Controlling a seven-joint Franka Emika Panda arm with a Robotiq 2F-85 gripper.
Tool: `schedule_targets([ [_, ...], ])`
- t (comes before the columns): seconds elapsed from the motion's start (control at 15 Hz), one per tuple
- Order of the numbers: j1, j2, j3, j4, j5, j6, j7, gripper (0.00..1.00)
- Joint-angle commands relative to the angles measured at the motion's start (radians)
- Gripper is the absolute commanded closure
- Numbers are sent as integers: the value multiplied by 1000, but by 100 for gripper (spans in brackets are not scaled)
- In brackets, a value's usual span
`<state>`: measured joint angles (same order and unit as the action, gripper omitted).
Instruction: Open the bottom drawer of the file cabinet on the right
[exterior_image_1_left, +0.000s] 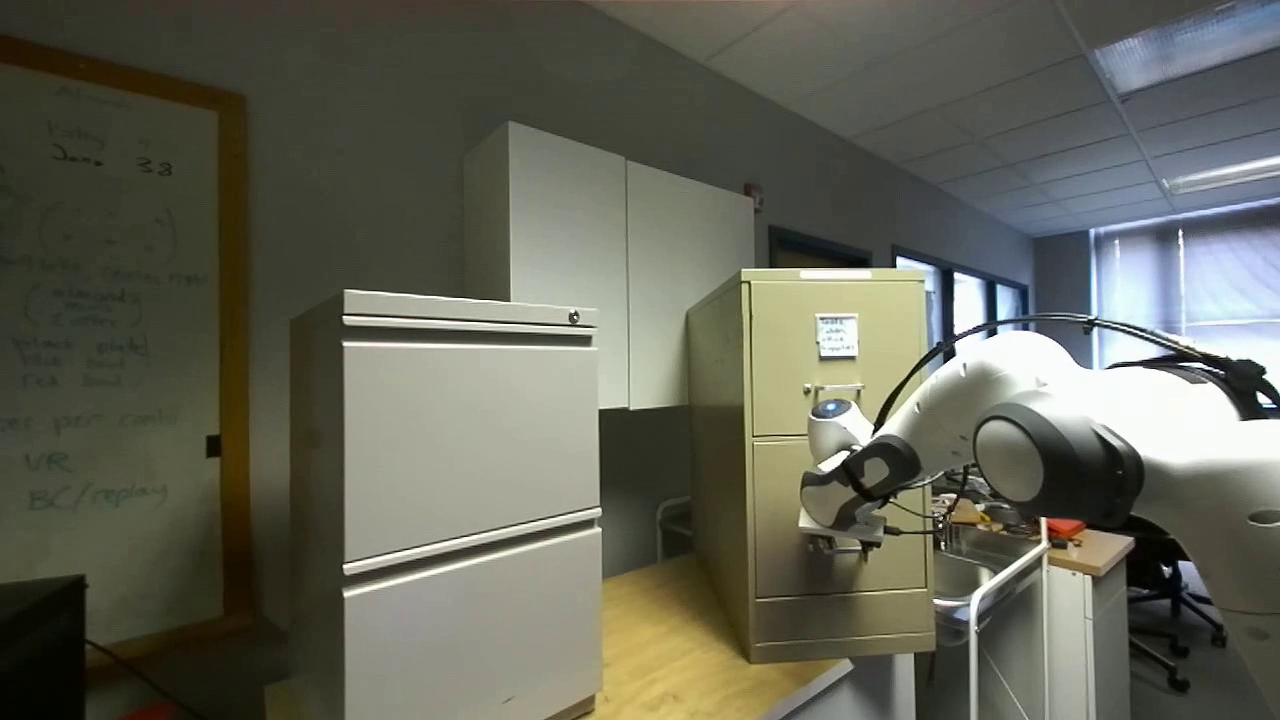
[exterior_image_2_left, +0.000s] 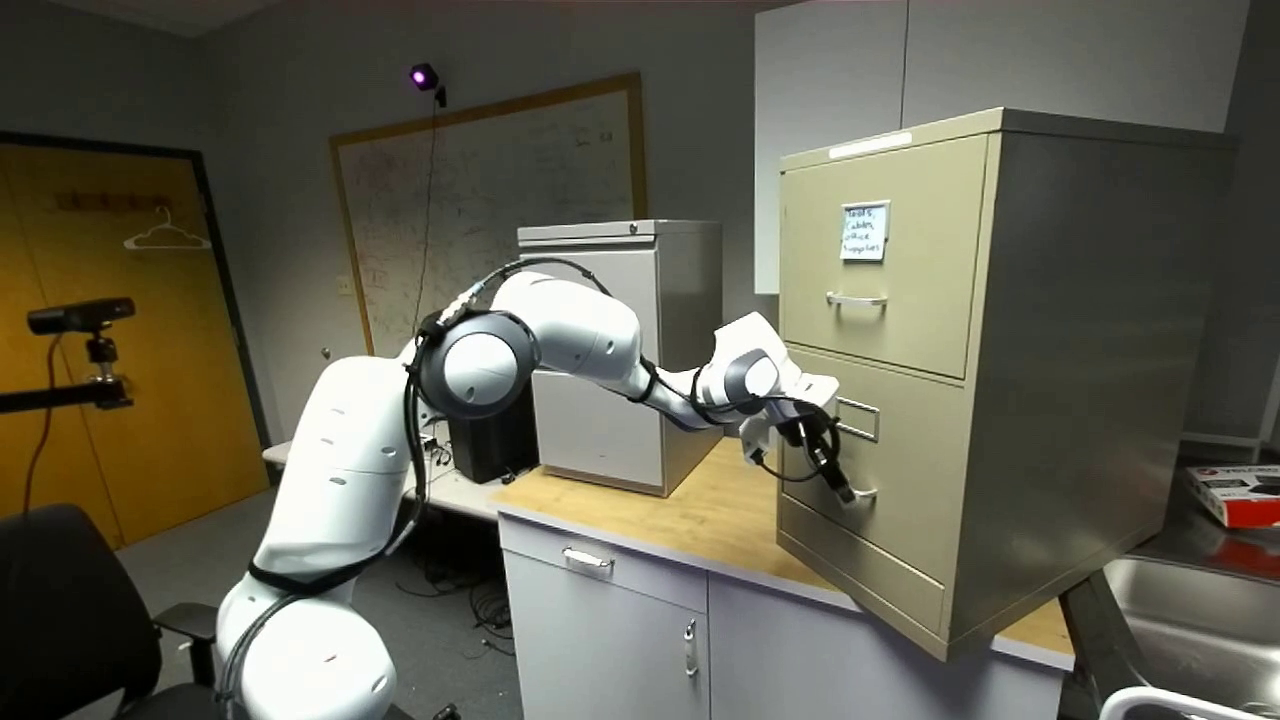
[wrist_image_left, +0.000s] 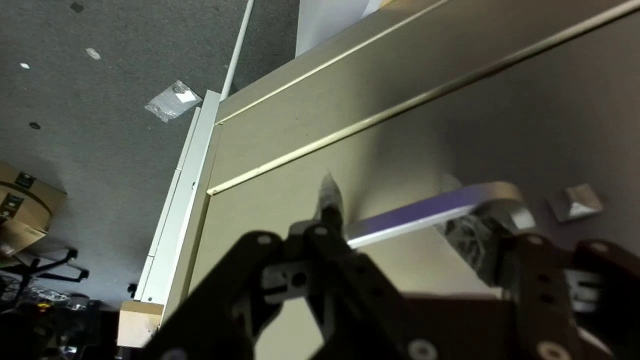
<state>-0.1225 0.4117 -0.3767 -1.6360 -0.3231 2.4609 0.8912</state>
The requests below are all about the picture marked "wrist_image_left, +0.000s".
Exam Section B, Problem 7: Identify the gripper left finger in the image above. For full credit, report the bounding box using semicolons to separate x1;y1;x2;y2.
140;172;407;360

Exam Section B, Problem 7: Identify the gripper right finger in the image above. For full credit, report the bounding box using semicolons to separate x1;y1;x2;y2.
442;214;640;360

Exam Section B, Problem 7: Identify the beige file cabinet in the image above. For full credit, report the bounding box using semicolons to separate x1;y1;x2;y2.
162;0;640;360

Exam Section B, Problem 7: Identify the plain beige drawer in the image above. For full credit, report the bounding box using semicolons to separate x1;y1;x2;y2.
207;0;640;195

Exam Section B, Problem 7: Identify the wooden block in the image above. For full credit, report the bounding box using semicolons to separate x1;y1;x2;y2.
116;300;165;349

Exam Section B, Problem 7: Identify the black office chair base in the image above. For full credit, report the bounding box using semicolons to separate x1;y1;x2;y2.
0;247;91;302

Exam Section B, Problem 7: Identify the clear plastic wrapper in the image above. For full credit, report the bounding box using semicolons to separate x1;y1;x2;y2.
144;80;203;123

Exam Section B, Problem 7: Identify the cardboard box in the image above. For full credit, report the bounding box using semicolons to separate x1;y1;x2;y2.
0;161;69;257

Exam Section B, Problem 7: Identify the white pole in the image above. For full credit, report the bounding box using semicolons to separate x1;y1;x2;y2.
220;0;257;101

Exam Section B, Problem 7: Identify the white board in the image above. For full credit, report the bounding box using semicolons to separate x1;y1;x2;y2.
295;0;387;57

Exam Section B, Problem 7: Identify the white trim rail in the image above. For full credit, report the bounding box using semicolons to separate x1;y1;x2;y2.
134;90;222;306

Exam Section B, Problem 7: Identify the silver drawer handle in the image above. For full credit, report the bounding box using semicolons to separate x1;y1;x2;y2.
345;181;537;250

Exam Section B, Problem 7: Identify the beige drawer with handle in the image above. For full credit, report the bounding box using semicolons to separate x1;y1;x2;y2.
165;4;640;360

